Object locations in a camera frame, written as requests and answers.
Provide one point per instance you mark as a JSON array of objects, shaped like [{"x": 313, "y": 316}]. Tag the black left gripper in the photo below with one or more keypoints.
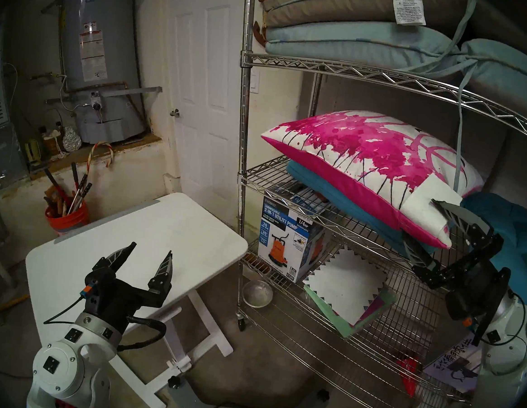
[{"x": 114, "y": 298}]

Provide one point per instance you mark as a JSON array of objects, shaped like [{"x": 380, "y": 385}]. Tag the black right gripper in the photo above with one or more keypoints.
[{"x": 474, "y": 290}]

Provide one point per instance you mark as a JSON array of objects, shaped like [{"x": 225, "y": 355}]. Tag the pink white flamingo cushion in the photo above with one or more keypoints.
[{"x": 363, "y": 150}]

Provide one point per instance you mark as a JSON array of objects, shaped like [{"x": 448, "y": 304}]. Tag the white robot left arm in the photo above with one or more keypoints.
[{"x": 57, "y": 369}]

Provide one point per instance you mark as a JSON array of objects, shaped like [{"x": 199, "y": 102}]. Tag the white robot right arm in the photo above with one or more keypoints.
[{"x": 510, "y": 361}]

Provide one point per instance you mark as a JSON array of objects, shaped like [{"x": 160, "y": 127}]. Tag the light blue seat cushion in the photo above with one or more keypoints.
[
  {"x": 349, "y": 42},
  {"x": 514, "y": 76}
]

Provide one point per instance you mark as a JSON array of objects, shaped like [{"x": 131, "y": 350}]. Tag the white cushion care label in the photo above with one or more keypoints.
[{"x": 408, "y": 8}]

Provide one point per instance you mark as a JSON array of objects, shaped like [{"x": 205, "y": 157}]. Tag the white folding table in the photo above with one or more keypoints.
[{"x": 151, "y": 242}]

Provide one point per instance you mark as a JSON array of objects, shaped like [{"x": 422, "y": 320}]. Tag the orange plastic bucket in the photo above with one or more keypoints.
[{"x": 69, "y": 222}]

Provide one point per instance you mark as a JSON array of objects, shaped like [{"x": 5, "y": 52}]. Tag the magenta paper sheet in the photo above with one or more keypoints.
[{"x": 373, "y": 310}]

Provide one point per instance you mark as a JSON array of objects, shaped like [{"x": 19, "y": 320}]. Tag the white zigzag edged sheet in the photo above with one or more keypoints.
[{"x": 343, "y": 284}]

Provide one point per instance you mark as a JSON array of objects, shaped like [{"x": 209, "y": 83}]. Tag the box with Chinese print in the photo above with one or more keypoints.
[{"x": 450, "y": 370}]

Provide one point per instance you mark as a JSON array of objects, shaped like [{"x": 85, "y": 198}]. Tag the small metal bowl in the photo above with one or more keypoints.
[{"x": 257, "y": 294}]

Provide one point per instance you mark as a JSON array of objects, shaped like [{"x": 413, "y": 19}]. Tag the striped candy cane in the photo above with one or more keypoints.
[{"x": 89, "y": 160}]

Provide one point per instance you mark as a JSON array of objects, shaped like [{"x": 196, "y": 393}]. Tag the red plastic item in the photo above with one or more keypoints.
[{"x": 408, "y": 376}]

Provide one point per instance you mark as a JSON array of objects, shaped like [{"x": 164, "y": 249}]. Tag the green paper sheet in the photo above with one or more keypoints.
[{"x": 327, "y": 313}]

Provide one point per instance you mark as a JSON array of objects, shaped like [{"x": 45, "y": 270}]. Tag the crumpled silver foil piece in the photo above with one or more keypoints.
[{"x": 72, "y": 140}]

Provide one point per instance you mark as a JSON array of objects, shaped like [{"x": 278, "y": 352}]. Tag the utility pump cardboard box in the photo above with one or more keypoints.
[{"x": 288, "y": 239}]

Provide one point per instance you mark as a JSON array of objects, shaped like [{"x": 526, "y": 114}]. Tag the metal door knob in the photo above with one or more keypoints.
[{"x": 175, "y": 113}]

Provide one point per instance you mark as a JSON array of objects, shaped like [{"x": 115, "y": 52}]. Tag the grey water heater tank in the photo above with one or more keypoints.
[{"x": 101, "y": 79}]

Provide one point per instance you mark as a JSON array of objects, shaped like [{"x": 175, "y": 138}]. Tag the white panel door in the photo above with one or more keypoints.
[{"x": 204, "y": 87}]

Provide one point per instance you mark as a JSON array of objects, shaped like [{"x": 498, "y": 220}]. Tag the white wall light switch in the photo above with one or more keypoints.
[{"x": 254, "y": 82}]

